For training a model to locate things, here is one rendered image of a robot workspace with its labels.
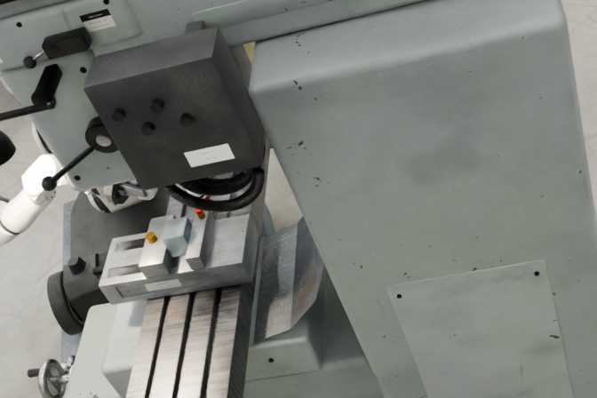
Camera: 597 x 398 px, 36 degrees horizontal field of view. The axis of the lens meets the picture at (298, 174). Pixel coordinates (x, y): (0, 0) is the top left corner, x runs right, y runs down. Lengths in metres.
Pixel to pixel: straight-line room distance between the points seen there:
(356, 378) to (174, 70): 1.06
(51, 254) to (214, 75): 2.79
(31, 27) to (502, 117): 0.78
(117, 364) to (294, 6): 1.02
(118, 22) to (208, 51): 0.32
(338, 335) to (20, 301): 1.99
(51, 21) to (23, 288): 2.45
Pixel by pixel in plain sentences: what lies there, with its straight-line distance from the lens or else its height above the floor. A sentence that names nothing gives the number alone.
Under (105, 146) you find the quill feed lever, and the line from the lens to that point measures 1.71.
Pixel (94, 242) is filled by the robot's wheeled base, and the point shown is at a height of 0.57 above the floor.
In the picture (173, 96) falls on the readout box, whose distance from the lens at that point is 1.30.
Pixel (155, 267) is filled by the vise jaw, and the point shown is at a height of 1.03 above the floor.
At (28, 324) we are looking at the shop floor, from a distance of 3.77.
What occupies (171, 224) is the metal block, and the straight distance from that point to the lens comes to 2.07.
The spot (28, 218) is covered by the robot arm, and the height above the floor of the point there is 1.15.
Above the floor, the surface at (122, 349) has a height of 0.85.
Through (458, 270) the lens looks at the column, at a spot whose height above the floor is 1.06.
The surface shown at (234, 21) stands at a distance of 1.52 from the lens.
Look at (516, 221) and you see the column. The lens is 1.66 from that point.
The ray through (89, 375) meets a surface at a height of 0.73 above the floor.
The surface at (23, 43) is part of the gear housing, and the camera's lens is 1.63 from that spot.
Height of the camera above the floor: 2.36
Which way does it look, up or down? 39 degrees down
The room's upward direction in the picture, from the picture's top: 23 degrees counter-clockwise
